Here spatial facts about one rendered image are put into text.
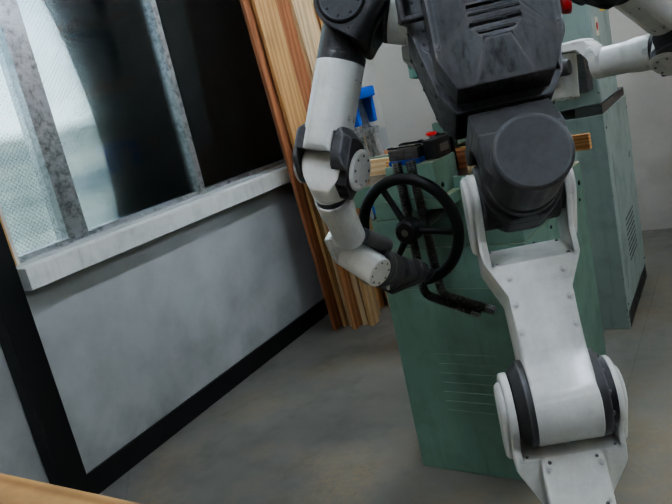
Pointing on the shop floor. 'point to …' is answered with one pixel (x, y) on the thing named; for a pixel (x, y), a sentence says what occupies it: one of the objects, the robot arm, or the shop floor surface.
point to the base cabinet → (473, 355)
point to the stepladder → (368, 127)
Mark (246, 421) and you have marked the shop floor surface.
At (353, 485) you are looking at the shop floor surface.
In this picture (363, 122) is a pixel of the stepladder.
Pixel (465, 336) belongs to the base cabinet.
